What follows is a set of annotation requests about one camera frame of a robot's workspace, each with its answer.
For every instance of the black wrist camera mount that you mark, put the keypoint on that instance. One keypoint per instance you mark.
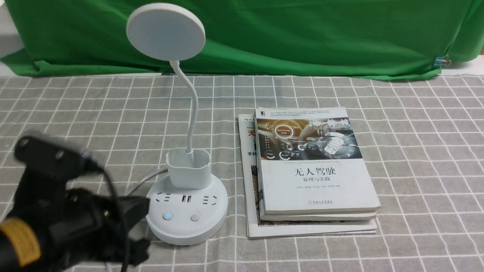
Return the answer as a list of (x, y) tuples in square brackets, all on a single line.
[(50, 163)]

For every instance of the green backdrop cloth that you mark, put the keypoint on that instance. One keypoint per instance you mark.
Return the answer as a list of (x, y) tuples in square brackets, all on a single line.
[(374, 39)]

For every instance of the white desk lamp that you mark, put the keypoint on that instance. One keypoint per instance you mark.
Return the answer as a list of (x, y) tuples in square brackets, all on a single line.
[(188, 204)]

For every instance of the magazine under textbook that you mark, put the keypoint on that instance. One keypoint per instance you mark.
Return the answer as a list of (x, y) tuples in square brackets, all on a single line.
[(259, 229)]

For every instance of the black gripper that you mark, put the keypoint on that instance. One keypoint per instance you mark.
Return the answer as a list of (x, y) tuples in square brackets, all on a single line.
[(82, 226)]

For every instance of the white self-driving textbook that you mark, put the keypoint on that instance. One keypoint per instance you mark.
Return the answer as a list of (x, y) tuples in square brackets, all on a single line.
[(310, 167)]

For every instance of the blue binder clip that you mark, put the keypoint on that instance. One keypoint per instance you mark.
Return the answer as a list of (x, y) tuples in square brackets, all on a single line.
[(441, 61)]

